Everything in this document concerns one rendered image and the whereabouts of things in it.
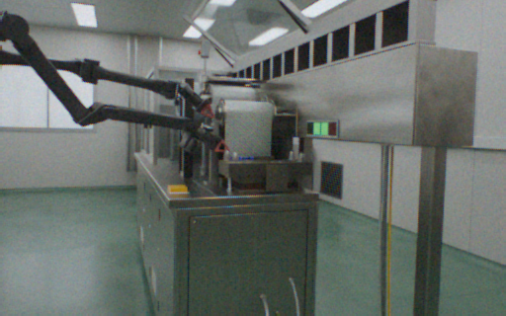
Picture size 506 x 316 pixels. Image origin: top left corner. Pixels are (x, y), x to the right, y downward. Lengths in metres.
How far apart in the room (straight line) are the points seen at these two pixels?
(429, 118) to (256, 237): 0.83
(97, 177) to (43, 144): 1.03
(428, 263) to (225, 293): 0.79
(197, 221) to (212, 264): 0.19
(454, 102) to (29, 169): 6.86
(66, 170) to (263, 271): 5.98
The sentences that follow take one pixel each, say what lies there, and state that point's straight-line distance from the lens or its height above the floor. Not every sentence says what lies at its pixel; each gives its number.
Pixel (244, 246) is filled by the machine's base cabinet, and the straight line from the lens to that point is 1.62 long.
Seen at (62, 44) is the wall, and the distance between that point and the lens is 7.44.
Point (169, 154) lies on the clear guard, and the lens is 2.78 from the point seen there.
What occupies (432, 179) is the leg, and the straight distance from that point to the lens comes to 1.37.
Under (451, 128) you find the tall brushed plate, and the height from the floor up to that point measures 1.19.
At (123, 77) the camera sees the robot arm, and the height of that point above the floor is 1.39.
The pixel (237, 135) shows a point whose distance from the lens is 1.80.
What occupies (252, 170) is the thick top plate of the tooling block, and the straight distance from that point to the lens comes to 1.62.
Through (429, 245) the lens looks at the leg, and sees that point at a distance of 1.41.
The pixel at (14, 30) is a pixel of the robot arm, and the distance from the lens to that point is 1.37.
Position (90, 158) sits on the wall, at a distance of 7.31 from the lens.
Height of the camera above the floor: 1.18
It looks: 3 degrees down
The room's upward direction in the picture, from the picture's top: 1 degrees clockwise
